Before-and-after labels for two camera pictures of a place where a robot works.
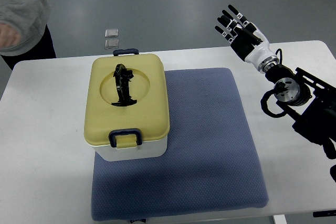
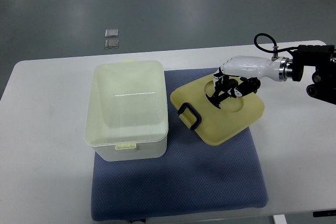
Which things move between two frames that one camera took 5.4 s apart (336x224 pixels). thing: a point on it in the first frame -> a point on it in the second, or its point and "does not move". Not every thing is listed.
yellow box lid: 126,92 -> 202,117
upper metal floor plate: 110,33 does not move
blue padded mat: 212,162 does not move
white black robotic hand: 247,40 -> 240,76
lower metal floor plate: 111,43 does not move
